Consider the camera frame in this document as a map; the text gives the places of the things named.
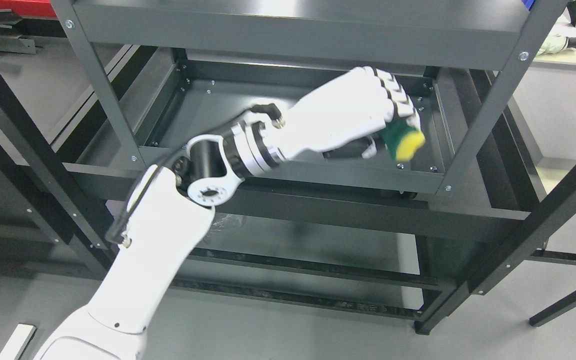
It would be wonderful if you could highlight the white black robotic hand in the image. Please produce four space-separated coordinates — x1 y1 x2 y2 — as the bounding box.
268 66 422 160

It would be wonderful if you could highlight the grey metal shelf unit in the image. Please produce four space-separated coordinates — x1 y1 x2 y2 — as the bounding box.
51 0 576 335

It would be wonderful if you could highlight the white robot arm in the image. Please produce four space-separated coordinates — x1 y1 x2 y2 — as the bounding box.
34 104 295 360

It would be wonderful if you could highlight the green yellow sponge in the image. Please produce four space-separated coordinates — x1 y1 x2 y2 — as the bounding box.
378 121 426 162

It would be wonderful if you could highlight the black metal shelving rack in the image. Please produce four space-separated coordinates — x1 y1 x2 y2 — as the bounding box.
0 5 142 279

